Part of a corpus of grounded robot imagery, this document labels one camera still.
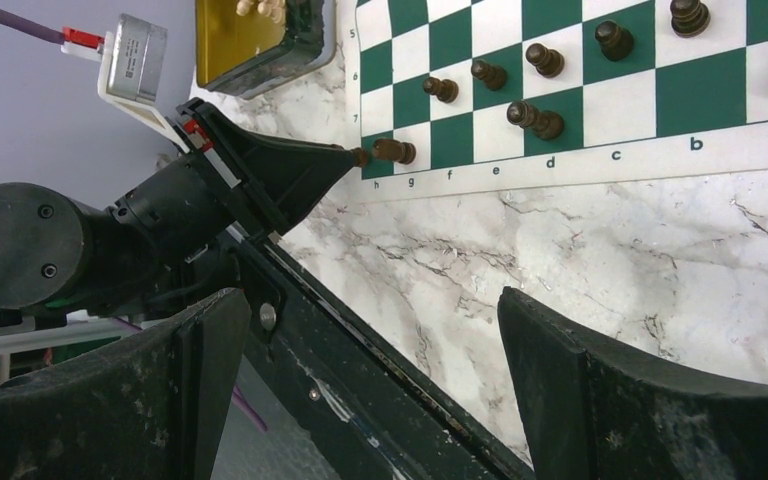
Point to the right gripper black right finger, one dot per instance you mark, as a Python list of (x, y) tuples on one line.
[(593, 407)]

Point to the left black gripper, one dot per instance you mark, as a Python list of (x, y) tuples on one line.
[(59, 255)]

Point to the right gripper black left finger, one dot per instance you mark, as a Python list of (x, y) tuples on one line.
[(152, 405)]

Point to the dark pawn placed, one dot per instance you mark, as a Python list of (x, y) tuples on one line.
[(689, 18), (548, 62), (444, 90), (493, 77), (615, 42)]

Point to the dark queen piece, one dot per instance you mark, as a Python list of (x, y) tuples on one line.
[(544, 124)]

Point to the gold tin with white pieces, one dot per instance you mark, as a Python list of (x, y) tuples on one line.
[(248, 56)]

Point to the white chess pieces pile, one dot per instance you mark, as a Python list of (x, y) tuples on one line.
[(275, 10)]

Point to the green white chess board mat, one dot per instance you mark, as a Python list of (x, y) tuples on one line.
[(675, 107)]

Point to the black metal base frame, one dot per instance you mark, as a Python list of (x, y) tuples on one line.
[(349, 406)]

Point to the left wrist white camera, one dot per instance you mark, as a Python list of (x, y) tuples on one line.
[(131, 59)]

